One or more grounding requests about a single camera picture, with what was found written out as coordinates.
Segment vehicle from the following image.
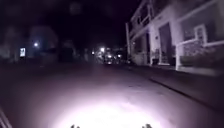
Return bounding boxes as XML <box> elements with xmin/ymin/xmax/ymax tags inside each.
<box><xmin>103</xmin><ymin>53</ymin><xmax>116</xmax><ymax>66</ymax></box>

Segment white building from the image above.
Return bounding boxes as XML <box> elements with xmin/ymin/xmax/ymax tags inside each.
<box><xmin>125</xmin><ymin>0</ymin><xmax>224</xmax><ymax>77</ymax></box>

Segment dark buildings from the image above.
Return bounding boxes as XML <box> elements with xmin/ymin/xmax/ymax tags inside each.
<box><xmin>0</xmin><ymin>25</ymin><xmax>98</xmax><ymax>65</ymax></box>

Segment lit sign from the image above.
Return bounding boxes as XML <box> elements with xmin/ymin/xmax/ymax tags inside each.
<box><xmin>19</xmin><ymin>47</ymin><xmax>26</xmax><ymax>58</ymax></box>

